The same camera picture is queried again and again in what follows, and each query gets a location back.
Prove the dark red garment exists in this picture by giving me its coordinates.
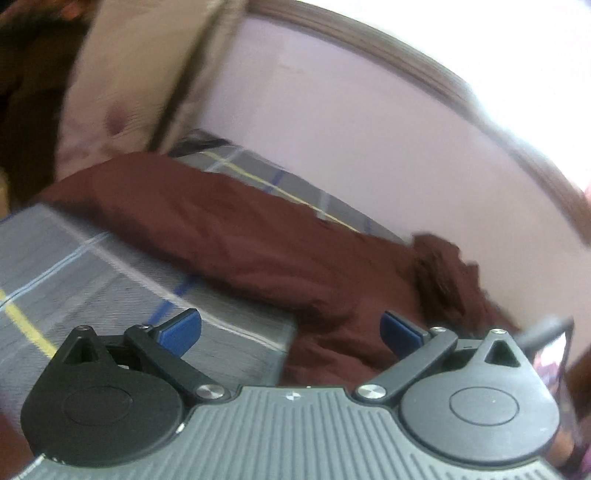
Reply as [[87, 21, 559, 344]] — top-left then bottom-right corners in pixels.
[[39, 153, 516, 389]]

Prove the grey plaid bed sheet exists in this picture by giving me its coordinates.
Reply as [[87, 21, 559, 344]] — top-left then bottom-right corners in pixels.
[[1, 133, 418, 423]]

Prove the beige floral curtain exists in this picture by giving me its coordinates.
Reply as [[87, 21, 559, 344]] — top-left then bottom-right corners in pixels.
[[54, 1, 246, 180]]

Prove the brown wooden window frame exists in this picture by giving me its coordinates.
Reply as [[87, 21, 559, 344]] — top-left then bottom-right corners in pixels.
[[247, 1, 590, 246]]

